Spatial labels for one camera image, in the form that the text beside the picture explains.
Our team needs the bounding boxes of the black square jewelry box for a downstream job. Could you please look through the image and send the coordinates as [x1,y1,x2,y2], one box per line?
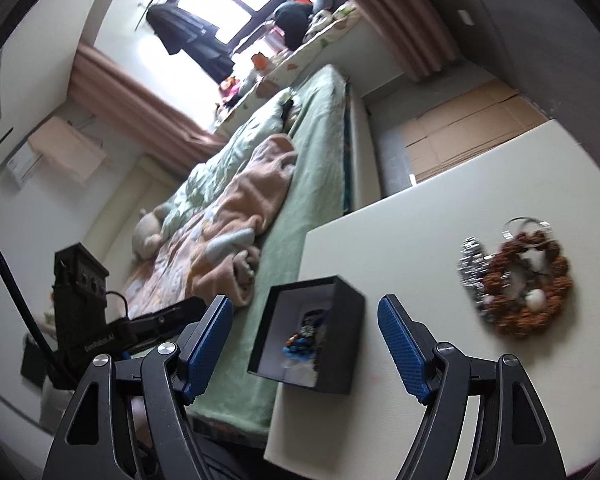
[248,276,366,394]

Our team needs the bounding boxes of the blue flower jewelry in box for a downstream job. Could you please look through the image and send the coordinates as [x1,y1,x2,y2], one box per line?
[283,309,328,363]

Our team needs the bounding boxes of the beige stuffed toy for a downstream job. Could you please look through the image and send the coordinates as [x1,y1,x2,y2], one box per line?
[132,203,172,261]

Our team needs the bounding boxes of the white table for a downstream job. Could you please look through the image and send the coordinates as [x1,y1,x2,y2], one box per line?
[264,121,600,479]

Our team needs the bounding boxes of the thin silver bangle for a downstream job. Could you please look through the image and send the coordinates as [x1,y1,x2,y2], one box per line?
[502,217,553,248]

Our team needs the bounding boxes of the pink fleece blanket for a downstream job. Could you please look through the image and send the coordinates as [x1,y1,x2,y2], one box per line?
[185,133,298,307]

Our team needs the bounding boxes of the pale green quilt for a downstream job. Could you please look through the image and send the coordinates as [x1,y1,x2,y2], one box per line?
[161,88,300,242]

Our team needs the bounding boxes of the left pink curtain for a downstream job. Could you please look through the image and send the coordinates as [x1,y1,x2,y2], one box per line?
[68,42,228,176]

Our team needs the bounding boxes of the pink curtain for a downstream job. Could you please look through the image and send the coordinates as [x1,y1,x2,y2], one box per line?
[68,42,228,176]
[351,0,460,82]

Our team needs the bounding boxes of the bed with green sheet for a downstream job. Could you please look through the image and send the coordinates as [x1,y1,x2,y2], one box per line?
[124,65,373,441]

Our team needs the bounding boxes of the floral window sill cushion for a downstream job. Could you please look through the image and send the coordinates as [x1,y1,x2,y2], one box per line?
[213,1,362,136]

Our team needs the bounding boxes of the dark clothes hanging at window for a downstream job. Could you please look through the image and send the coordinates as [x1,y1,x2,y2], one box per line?
[146,3,234,84]

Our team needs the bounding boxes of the black bag on sill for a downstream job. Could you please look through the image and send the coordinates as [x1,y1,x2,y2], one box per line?
[274,1,313,51]

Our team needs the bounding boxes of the right pink curtain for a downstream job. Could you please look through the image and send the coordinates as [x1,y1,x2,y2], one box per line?
[351,0,460,82]

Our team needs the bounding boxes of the black cable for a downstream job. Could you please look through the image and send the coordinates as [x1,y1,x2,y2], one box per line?
[0,223,131,361]

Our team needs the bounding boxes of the silver chain bracelet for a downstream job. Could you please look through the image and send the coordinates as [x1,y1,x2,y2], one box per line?
[456,235,499,322]

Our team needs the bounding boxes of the brown rudraksha bead bracelet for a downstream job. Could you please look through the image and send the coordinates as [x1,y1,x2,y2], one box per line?
[481,230,575,340]

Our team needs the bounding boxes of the pink cloth on wall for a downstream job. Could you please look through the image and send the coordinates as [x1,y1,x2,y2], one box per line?
[28,116,108,185]

